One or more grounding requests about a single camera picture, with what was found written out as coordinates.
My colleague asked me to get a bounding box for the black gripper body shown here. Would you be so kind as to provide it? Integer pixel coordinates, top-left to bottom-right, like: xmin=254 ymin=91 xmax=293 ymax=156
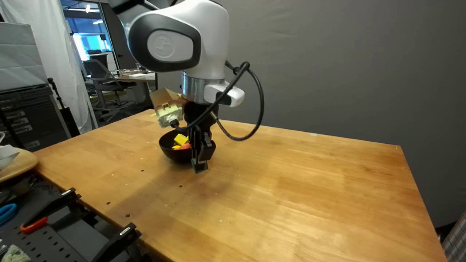
xmin=185 ymin=103 xmax=220 ymax=132

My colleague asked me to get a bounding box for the pale yellow wooden block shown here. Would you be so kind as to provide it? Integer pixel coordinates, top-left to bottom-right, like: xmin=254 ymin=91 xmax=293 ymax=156
xmin=174 ymin=133 xmax=191 ymax=148

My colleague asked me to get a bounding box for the black bowl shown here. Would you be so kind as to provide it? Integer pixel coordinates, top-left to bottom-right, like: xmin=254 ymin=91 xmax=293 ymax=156
xmin=159 ymin=127 xmax=217 ymax=165

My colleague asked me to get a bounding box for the background desk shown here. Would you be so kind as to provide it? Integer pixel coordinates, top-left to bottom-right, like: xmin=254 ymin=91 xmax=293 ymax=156
xmin=115 ymin=70 xmax=158 ymax=85

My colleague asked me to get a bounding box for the dark door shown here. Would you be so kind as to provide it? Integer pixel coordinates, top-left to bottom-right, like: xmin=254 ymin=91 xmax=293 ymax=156
xmin=101 ymin=5 xmax=131 ymax=70

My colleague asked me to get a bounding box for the black office chair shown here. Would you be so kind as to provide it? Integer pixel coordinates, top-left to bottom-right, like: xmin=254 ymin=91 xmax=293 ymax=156
xmin=85 ymin=57 xmax=128 ymax=126

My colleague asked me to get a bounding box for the blue lit window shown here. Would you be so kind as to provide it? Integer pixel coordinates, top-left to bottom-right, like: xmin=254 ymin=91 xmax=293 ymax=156
xmin=61 ymin=0 xmax=115 ymax=56

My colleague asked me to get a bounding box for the grey fabric backdrop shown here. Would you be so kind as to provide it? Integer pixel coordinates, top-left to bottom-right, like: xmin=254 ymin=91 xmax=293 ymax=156
xmin=155 ymin=0 xmax=466 ymax=231

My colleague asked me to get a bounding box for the black perforated side table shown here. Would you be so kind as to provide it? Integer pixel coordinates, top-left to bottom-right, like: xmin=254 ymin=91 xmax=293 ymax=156
xmin=0 ymin=169 xmax=147 ymax=262

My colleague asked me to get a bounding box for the black drawer cabinet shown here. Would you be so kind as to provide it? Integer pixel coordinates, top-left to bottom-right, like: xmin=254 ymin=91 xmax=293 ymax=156
xmin=0 ymin=84 xmax=75 ymax=152

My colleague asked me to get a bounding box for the round wooden board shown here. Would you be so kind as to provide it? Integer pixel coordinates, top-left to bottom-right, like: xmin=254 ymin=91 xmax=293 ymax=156
xmin=0 ymin=146 xmax=41 ymax=185

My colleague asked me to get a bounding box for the pale grey box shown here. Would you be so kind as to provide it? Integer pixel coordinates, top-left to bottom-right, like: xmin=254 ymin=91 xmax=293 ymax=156
xmin=0 ymin=21 xmax=53 ymax=94

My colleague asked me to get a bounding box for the white crumpled cloth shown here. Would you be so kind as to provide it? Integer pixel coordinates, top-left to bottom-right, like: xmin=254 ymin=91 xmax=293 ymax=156
xmin=0 ymin=143 xmax=22 ymax=171

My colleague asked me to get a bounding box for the blue round object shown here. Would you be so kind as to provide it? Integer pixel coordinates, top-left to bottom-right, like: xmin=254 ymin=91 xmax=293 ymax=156
xmin=0 ymin=201 xmax=21 ymax=226

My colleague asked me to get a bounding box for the white plastic part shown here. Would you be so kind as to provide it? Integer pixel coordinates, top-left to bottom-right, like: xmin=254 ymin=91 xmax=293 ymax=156
xmin=0 ymin=242 xmax=32 ymax=262

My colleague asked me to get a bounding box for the grey checked fabric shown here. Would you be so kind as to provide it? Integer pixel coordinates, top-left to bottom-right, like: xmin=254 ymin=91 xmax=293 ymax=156
xmin=442 ymin=210 xmax=466 ymax=262

